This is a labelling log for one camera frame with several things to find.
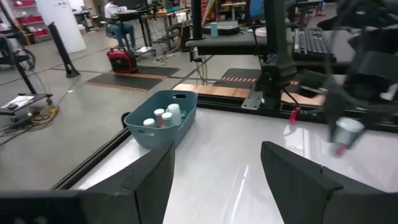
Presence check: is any black floor post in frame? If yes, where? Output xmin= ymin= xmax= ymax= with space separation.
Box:
xmin=48 ymin=21 xmax=81 ymax=78

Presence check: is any dark grey workstation desk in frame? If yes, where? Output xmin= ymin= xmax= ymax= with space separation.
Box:
xmin=185 ymin=29 xmax=357 ymax=75

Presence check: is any black backlit keyboard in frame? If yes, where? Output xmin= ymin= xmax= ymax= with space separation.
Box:
xmin=292 ymin=28 xmax=336 ymax=62

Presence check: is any red and black generator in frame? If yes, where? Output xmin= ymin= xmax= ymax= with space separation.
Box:
xmin=106 ymin=47 xmax=139 ymax=75

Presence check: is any white paper on cart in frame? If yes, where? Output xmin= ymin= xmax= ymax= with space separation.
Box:
xmin=1 ymin=95 xmax=35 ymax=110

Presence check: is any person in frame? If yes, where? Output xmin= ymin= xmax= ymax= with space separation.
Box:
xmin=103 ymin=0 xmax=137 ymax=50

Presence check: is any shelf with red bins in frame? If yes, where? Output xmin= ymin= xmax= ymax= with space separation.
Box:
xmin=11 ymin=0 xmax=52 ymax=40

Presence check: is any low black cart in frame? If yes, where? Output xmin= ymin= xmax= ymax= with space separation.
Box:
xmin=0 ymin=93 xmax=54 ymax=124

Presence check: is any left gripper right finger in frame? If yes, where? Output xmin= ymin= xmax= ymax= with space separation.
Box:
xmin=260 ymin=140 xmax=398 ymax=224

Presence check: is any grey metal bracket plate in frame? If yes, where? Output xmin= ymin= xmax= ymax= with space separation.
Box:
xmin=240 ymin=88 xmax=266 ymax=111

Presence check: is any red tag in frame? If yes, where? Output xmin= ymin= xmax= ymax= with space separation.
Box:
xmin=288 ymin=106 xmax=302 ymax=125

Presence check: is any blue chair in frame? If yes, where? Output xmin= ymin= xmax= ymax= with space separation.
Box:
xmin=248 ymin=0 xmax=266 ymax=22

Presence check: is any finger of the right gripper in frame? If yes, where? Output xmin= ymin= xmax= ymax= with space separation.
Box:
xmin=323 ymin=83 xmax=346 ymax=142
xmin=363 ymin=99 xmax=398 ymax=131

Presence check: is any yellow coiled cable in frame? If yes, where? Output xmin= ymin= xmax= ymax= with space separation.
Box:
xmin=29 ymin=105 xmax=60 ymax=127

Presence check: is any black mat with orange stripes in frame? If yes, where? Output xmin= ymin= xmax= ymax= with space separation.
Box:
xmin=213 ymin=67 xmax=299 ymax=87
xmin=84 ymin=64 xmax=182 ymax=94

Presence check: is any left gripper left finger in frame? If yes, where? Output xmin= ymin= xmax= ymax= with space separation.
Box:
xmin=77 ymin=142 xmax=176 ymax=224

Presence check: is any grey bottle with red pills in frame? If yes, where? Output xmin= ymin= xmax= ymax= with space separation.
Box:
xmin=329 ymin=116 xmax=365 ymax=157

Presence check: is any teal plastic bin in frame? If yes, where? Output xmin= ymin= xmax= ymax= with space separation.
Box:
xmin=123 ymin=89 xmax=199 ymax=150

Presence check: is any pink pill bottle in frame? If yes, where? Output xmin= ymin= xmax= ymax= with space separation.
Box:
xmin=153 ymin=108 xmax=165 ymax=129

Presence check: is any black stand pole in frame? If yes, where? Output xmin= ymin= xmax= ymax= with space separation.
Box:
xmin=190 ymin=0 xmax=203 ymax=40

